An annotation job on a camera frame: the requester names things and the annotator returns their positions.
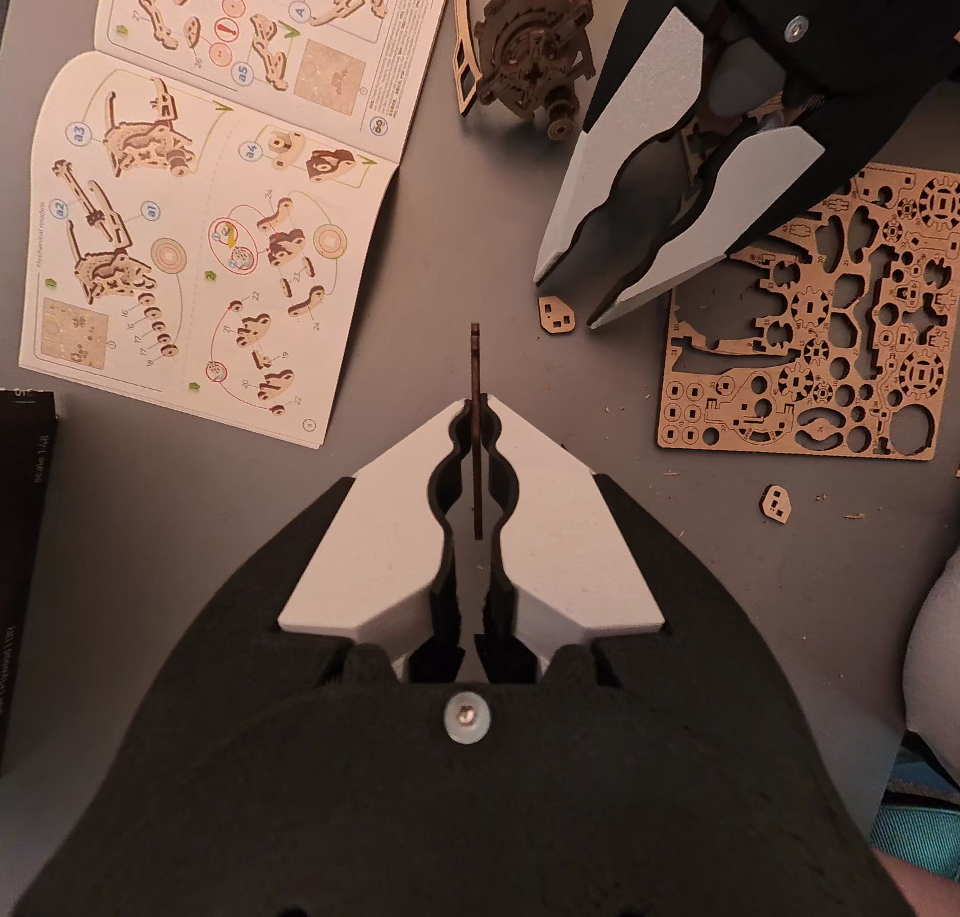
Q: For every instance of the person's light grey clothing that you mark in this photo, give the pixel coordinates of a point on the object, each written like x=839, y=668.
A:
x=937, y=654

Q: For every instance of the laser-cut plywood part sheet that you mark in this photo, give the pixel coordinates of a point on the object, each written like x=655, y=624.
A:
x=701, y=407

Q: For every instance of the partly built wooden gear model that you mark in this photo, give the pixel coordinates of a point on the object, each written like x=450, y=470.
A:
x=525, y=54

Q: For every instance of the dark wooden model part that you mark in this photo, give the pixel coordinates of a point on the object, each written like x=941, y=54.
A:
x=476, y=362

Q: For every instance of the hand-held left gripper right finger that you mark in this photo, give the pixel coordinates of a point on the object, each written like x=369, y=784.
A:
x=577, y=557

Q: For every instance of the small wooden piece square holes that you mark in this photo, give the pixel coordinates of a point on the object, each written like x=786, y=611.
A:
x=777, y=504
x=557, y=317

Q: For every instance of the teal cloth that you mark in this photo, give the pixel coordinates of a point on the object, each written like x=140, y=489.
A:
x=922, y=812

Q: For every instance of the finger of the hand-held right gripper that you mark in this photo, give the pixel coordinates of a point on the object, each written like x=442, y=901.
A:
x=757, y=182
x=637, y=99

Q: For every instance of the open instruction booklet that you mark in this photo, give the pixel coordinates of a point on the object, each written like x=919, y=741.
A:
x=187, y=272

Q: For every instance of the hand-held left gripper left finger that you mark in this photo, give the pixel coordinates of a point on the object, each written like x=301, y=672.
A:
x=360, y=557

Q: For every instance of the black model kit box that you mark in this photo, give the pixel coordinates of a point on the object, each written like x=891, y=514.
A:
x=22, y=557

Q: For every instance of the wooden frame piece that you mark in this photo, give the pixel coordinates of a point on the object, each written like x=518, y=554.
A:
x=694, y=159

